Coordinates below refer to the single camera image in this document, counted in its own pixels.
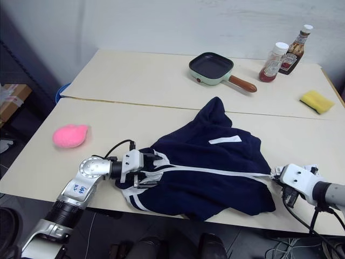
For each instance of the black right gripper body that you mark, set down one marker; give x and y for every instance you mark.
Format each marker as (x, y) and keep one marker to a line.
(289, 197)

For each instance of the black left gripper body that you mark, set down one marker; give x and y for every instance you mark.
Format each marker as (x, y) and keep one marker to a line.
(138, 180)

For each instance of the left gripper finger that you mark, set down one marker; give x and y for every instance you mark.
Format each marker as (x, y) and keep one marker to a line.
(155, 159)
(148, 183)

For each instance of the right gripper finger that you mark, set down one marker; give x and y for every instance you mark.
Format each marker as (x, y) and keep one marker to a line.
(277, 181)

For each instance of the navy zip jacket white stripes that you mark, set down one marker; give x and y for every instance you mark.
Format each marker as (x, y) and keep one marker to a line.
(215, 162)

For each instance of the pink plush toy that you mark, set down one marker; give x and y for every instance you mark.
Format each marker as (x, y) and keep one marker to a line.
(70, 136)

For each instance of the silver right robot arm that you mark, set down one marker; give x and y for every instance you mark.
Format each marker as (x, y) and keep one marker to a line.
(337, 195)

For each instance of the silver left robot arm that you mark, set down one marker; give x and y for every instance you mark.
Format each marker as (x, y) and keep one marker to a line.
(91, 167)

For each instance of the yellow sponge dark underside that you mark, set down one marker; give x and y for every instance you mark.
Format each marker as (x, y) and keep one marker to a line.
(315, 101)

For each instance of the dark rounded shape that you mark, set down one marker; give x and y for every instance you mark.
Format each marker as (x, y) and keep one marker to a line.
(9, 232)
(213, 246)

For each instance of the red ketchup bottle white cap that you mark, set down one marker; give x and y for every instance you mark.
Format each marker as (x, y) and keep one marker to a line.
(270, 70)

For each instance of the blue plastic bucket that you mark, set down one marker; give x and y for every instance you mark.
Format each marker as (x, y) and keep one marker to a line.
(59, 93)

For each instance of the brown sauce bottle white cap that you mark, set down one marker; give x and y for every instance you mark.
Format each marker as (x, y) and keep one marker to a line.
(292, 58)

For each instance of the white plastic bag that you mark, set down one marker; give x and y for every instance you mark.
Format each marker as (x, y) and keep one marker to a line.
(5, 145)

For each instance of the brown cardboard box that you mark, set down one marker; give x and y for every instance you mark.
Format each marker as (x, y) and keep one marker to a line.
(13, 99)

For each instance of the dark metal shelf rack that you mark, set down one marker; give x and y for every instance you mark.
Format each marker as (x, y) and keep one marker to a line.
(32, 73)

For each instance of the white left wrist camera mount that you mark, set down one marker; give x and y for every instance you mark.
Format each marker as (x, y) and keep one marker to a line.
(132, 162)

